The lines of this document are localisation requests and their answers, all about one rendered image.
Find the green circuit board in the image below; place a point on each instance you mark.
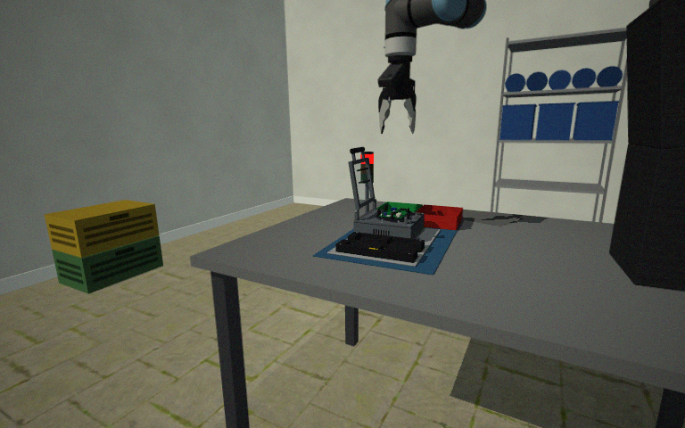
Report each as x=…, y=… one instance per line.
x=399, y=213

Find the green bin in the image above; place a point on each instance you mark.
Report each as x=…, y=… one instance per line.
x=412, y=207

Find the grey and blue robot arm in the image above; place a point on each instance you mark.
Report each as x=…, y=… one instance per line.
x=403, y=17

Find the red bin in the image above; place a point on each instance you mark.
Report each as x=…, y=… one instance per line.
x=442, y=217

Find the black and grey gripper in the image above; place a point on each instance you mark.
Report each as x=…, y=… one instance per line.
x=401, y=88

